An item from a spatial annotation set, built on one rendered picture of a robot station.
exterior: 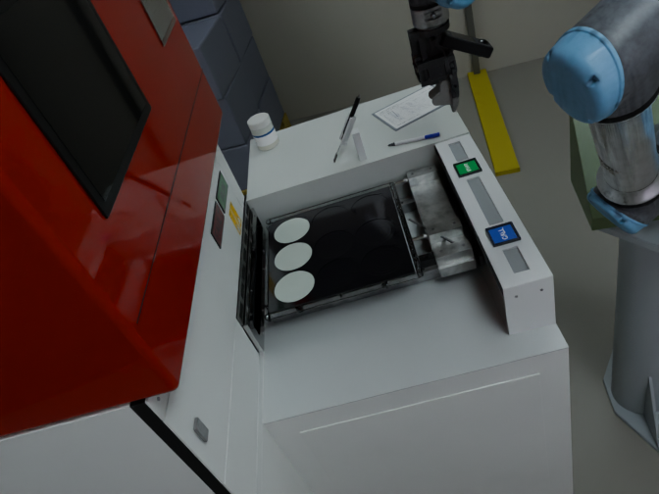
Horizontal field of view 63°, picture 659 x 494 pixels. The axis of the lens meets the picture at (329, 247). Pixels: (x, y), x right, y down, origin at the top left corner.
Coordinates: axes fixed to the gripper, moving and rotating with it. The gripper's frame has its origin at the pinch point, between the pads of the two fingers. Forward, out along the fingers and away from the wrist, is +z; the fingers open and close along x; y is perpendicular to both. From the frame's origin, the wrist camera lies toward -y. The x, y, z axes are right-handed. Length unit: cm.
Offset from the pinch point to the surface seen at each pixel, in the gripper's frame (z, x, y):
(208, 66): 21, -149, 87
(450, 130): 14.1, -13.2, 0.1
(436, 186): 22.6, -2.5, 7.9
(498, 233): 14.2, 30.6, 1.4
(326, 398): 29, 49, 44
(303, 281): 21, 21, 45
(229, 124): 53, -150, 90
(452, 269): 23.6, 27.4, 11.6
